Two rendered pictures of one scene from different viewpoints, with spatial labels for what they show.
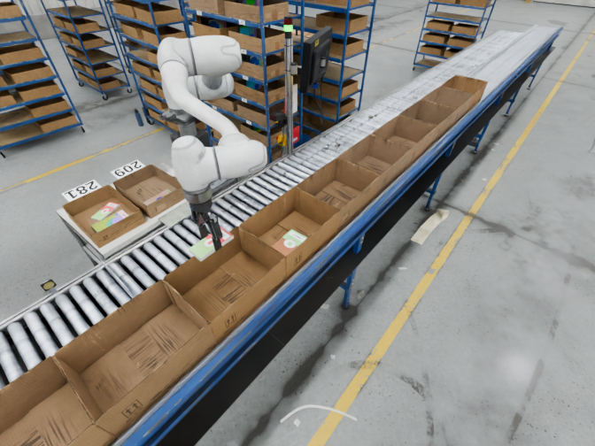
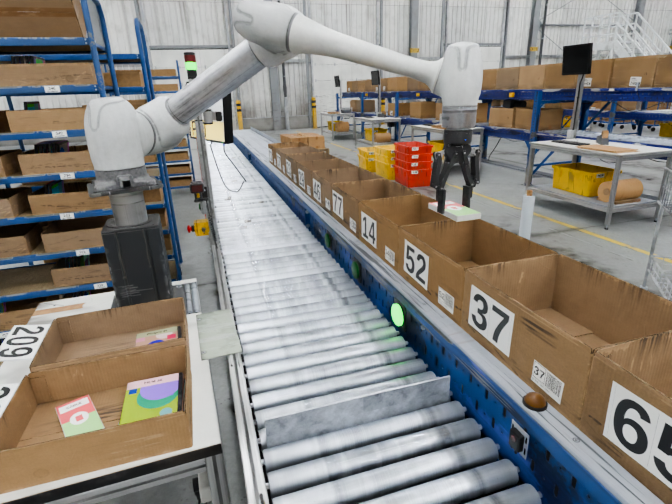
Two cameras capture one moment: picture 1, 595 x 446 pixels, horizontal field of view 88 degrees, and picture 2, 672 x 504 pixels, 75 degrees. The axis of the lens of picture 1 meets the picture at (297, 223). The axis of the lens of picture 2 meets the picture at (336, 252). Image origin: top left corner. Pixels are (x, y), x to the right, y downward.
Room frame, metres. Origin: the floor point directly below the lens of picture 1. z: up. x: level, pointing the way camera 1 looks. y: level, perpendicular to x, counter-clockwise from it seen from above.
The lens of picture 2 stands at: (0.43, 1.54, 1.48)
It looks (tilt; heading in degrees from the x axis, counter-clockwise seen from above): 20 degrees down; 303
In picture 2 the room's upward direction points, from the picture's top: 2 degrees counter-clockwise
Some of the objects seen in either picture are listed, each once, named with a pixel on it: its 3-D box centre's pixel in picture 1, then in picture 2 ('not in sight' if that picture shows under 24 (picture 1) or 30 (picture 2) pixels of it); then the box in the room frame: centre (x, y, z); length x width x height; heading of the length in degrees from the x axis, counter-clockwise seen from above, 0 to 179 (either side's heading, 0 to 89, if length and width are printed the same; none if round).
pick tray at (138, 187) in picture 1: (150, 189); (120, 341); (1.60, 0.95, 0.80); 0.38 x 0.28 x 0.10; 52
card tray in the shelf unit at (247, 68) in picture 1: (260, 64); (73, 158); (2.86, 0.33, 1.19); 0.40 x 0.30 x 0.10; 50
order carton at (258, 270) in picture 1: (228, 280); (468, 264); (0.78, 0.28, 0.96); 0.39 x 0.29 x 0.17; 140
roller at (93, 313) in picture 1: (96, 318); (391, 478); (0.73, 0.92, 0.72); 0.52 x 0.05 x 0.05; 50
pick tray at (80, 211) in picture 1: (104, 213); (104, 408); (1.36, 1.14, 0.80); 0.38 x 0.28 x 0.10; 50
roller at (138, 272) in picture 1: (148, 282); (350, 399); (0.93, 0.75, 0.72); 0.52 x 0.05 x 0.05; 50
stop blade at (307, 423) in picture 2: (127, 290); (363, 411); (0.85, 0.81, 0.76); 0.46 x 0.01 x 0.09; 50
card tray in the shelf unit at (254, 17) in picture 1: (256, 8); (53, 76); (2.85, 0.33, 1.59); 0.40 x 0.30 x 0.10; 50
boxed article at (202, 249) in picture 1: (211, 242); (453, 210); (0.82, 0.33, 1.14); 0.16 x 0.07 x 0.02; 140
